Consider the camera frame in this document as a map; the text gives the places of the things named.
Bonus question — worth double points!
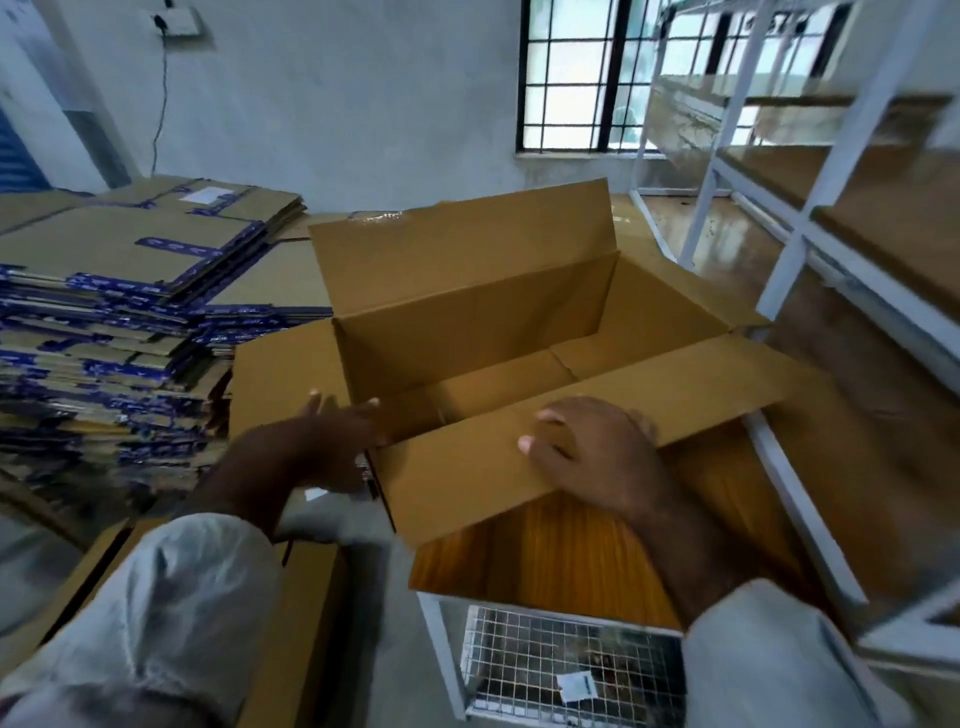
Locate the white wall socket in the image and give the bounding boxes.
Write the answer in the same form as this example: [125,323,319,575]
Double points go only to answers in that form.
[150,6,206,39]

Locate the person's light grey shirt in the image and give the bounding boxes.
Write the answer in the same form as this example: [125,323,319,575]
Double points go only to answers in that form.
[0,513,917,728]

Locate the black framed window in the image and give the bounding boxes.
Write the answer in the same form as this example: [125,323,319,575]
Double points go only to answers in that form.
[517,0,857,155]

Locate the assembled boxes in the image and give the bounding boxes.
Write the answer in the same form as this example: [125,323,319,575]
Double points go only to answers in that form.
[0,517,350,728]

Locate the blue roller shutter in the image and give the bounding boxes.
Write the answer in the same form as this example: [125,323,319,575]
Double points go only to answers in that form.
[0,105,54,194]

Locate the thin wall cable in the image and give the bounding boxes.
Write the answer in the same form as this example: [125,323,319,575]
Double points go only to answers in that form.
[147,33,170,179]

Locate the person's right hand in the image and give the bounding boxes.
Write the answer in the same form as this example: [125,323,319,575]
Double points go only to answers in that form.
[517,397,677,524]

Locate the stack of brown cartons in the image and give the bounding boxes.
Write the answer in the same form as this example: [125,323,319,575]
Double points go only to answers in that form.
[225,180,812,549]

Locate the person's left hand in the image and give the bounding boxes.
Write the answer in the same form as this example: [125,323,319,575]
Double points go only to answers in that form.
[240,390,384,497]

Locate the person's right forearm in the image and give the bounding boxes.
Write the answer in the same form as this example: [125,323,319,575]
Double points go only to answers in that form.
[622,480,767,629]

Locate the wooden table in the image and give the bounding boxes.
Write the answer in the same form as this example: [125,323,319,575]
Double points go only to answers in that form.
[408,192,960,722]

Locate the white wire mesh cage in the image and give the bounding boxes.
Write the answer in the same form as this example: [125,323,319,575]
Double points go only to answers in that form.
[457,600,692,728]

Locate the person's left forearm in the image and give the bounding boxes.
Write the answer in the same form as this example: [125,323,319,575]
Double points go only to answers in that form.
[180,435,302,542]

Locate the white paper tag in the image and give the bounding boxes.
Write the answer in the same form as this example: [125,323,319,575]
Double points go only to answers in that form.
[556,670,600,705]

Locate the white metal shelf rack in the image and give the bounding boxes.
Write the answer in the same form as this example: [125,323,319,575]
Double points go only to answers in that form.
[630,0,960,669]

